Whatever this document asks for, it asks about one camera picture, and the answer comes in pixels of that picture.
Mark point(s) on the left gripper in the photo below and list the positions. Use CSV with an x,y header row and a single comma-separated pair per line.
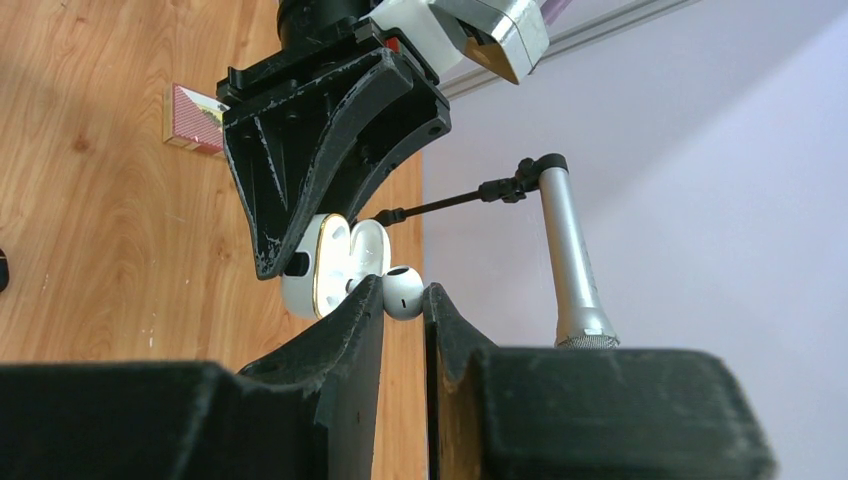
x,y
297,144

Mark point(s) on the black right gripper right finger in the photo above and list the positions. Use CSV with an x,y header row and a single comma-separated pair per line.
x,y
497,412

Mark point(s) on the silver microphone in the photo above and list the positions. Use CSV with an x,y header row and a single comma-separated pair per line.
x,y
581,320

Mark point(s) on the white earbud charging case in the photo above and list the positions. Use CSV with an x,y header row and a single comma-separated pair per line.
x,y
330,260

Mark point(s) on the black earbud charging case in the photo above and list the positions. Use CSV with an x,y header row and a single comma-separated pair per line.
x,y
4,271

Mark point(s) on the white earbud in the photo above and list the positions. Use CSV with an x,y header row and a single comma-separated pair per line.
x,y
402,289

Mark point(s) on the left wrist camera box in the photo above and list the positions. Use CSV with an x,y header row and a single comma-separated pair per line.
x,y
507,38

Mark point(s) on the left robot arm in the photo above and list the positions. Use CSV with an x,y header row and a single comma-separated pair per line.
x,y
94,218

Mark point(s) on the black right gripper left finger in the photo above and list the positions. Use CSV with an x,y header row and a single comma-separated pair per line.
x,y
304,411

